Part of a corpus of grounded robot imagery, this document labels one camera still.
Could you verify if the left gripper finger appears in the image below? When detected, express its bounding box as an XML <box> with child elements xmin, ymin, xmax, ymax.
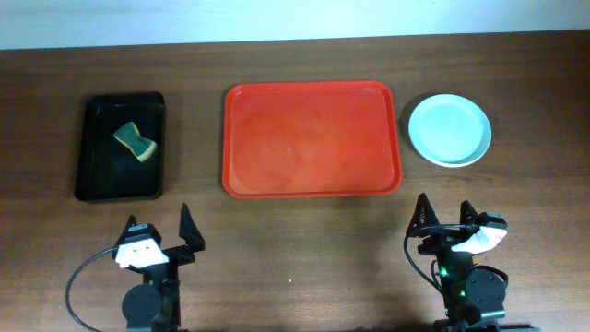
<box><xmin>116</xmin><ymin>215</ymin><xmax>137</xmax><ymax>244</ymax></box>
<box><xmin>179</xmin><ymin>203</ymin><xmax>206</xmax><ymax>253</ymax></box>

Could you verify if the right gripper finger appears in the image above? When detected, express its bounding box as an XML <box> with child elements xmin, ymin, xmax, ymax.
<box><xmin>407</xmin><ymin>193</ymin><xmax>440</xmax><ymax>238</ymax></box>
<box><xmin>460</xmin><ymin>200</ymin><xmax>479</xmax><ymax>226</ymax></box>

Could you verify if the green and yellow sponge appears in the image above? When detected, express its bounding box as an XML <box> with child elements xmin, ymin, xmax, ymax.
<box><xmin>113</xmin><ymin>122</ymin><xmax>158</xmax><ymax>162</ymax></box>

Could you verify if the light blue plate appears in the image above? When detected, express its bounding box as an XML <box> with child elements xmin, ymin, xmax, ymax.
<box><xmin>407</xmin><ymin>94</ymin><xmax>492</xmax><ymax>148</ymax></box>

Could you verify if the white plate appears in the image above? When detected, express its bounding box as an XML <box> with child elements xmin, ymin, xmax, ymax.
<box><xmin>415</xmin><ymin>137</ymin><xmax>491</xmax><ymax>168</ymax></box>

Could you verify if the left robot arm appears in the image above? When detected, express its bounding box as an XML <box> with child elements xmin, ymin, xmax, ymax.
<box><xmin>112</xmin><ymin>203</ymin><xmax>206</xmax><ymax>332</ymax></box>

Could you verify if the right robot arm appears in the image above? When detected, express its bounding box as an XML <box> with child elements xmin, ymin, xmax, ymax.
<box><xmin>403</xmin><ymin>193</ymin><xmax>509</xmax><ymax>331</ymax></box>

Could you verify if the black plastic tray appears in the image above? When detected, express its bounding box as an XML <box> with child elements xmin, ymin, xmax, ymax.
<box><xmin>75</xmin><ymin>91</ymin><xmax>166</xmax><ymax>202</ymax></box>

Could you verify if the red plastic serving tray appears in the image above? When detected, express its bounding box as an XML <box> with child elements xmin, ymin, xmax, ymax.
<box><xmin>221</xmin><ymin>80</ymin><xmax>403</xmax><ymax>199</ymax></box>

